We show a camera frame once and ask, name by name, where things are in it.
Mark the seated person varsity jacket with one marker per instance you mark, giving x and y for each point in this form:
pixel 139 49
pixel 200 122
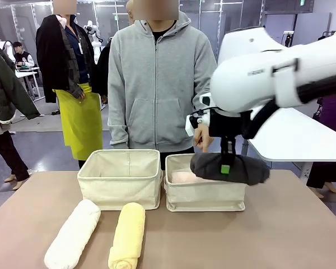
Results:
pixel 23 57

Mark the pink towel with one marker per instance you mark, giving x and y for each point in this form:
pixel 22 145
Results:
pixel 184 178

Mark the dark grey towel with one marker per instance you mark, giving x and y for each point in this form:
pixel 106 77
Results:
pixel 249 171

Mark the person with yellow skirt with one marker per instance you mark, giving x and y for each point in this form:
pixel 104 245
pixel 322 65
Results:
pixel 78 123

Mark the hoodie person left hand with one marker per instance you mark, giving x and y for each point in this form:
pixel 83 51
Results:
pixel 204 138

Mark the white towel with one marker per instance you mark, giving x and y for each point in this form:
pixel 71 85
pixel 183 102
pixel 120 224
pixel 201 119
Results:
pixel 70 241

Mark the white background desk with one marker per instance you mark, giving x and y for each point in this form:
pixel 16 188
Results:
pixel 26 73

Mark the black tripod pole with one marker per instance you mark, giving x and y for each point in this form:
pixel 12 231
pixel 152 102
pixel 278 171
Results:
pixel 289 37

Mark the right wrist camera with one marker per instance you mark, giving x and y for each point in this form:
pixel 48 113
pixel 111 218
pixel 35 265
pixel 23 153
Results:
pixel 196 123

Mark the white side table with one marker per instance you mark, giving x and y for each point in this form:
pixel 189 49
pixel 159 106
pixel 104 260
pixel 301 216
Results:
pixel 296 140

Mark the bystander hand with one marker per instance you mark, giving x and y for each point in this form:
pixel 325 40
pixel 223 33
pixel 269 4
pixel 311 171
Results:
pixel 79 93

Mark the person in dark green jacket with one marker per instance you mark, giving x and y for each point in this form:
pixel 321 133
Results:
pixel 5 92

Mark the yellow towel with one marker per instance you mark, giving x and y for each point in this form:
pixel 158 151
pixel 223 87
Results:
pixel 127 235

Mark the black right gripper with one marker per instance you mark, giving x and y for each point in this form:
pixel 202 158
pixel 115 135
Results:
pixel 226 123

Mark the beige fabric basket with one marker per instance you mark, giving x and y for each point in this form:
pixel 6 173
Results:
pixel 204 196
pixel 120 190

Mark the person in grey hoodie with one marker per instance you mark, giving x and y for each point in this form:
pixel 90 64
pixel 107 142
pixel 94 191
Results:
pixel 156 84

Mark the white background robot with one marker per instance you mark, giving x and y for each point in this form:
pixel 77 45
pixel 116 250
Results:
pixel 93 36
pixel 6 51

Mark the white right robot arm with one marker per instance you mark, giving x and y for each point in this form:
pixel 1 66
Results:
pixel 240 84

